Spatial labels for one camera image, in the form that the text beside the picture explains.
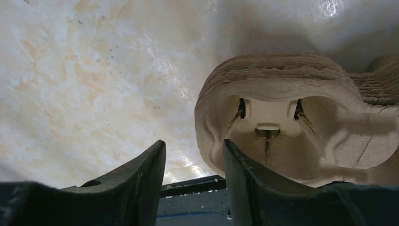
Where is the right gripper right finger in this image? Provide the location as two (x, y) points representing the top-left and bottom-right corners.
(223, 139), (399, 226)

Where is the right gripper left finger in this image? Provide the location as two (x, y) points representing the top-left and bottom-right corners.
(0, 140), (166, 226)

